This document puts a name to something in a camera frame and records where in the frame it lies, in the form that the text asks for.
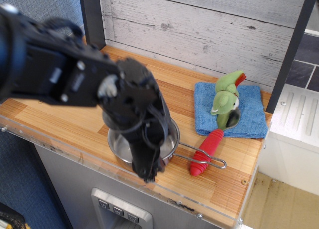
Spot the grey dispenser button panel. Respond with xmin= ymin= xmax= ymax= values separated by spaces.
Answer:
xmin=91 ymin=188 xmax=153 ymax=229

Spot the black cable loop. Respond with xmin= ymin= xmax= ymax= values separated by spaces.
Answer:
xmin=142 ymin=106 xmax=170 ymax=150

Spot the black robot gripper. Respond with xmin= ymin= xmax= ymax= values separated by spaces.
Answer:
xmin=98 ymin=58 xmax=171 ymax=183

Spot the dark grey left post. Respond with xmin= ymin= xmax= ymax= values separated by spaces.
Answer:
xmin=80 ymin=0 xmax=106 ymax=50

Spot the dark grey right post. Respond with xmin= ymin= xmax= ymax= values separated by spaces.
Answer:
xmin=266 ymin=0 xmax=316 ymax=114

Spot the blue folded cloth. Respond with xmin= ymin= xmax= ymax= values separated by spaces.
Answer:
xmin=194 ymin=82 xmax=268 ymax=139

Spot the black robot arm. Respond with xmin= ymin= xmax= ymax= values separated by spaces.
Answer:
xmin=0 ymin=4 xmax=171 ymax=182

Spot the yellow black object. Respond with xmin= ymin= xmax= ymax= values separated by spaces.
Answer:
xmin=0 ymin=211 xmax=31 ymax=229

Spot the green plush toy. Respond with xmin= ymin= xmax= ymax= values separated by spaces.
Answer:
xmin=210 ymin=70 xmax=246 ymax=115

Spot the dark grey post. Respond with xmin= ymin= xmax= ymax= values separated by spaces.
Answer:
xmin=266 ymin=0 xmax=316 ymax=114
xmin=80 ymin=0 xmax=106 ymax=50

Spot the red handled metal spoon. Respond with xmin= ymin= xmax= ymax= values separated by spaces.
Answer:
xmin=190 ymin=108 xmax=241 ymax=176

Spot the small steel pot with handle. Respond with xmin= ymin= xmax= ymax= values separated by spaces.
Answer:
xmin=108 ymin=120 xmax=227 ymax=171

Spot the white ribbed box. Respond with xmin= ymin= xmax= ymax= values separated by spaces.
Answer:
xmin=259 ymin=84 xmax=319 ymax=195

